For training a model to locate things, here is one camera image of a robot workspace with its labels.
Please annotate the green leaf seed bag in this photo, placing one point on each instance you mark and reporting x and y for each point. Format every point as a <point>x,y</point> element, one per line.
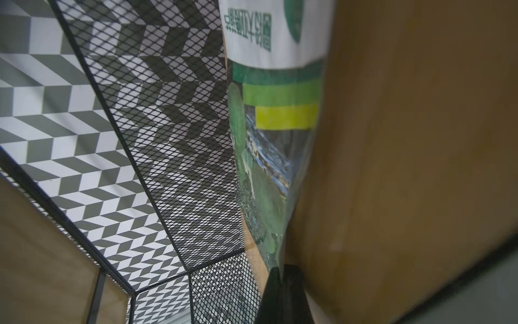
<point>276,56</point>

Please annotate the black wire two-tier shelf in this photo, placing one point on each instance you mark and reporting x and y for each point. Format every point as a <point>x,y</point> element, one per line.
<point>119,195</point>

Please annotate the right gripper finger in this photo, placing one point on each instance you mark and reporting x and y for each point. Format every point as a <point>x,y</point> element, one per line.
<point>284,300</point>

